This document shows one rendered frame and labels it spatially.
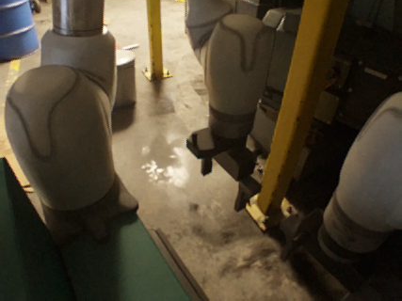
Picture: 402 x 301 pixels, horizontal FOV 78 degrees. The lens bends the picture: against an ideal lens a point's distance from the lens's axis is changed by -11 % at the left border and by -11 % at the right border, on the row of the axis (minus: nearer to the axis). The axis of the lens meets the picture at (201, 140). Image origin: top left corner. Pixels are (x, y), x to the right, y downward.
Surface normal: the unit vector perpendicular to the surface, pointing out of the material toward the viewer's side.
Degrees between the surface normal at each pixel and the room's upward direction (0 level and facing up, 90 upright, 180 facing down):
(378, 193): 91
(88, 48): 57
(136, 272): 0
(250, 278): 0
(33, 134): 70
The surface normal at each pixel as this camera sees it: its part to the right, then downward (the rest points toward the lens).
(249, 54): 0.17, 0.51
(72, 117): 0.71, 0.15
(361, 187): -0.90, 0.27
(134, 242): 0.04, -0.77
